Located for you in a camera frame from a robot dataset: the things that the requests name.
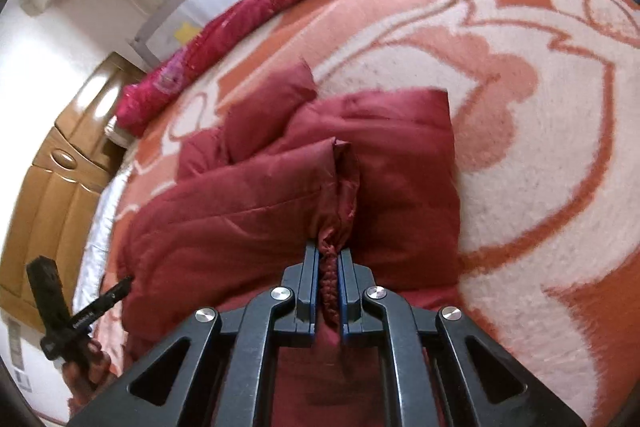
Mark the person's left hand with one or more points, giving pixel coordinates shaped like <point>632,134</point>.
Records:
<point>85,369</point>

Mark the dark red padded jacket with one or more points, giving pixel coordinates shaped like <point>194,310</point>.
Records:
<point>240,217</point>

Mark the white bed sheet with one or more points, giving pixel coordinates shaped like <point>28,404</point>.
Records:
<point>97,227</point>

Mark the wooden headboard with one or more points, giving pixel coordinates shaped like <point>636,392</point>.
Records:
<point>55,197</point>

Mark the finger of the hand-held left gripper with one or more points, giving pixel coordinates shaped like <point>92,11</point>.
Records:
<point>114,293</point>

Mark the yellow soft toy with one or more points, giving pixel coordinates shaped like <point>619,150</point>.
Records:
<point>185,30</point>

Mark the orange and white patterned blanket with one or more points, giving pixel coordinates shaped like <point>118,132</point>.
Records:
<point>525,132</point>

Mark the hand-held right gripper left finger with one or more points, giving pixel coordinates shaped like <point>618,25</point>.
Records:
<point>313,279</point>

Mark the beige pillow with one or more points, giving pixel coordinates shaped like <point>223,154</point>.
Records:
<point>117,132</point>

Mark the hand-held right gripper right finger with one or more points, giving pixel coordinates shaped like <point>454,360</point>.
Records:
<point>343,282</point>

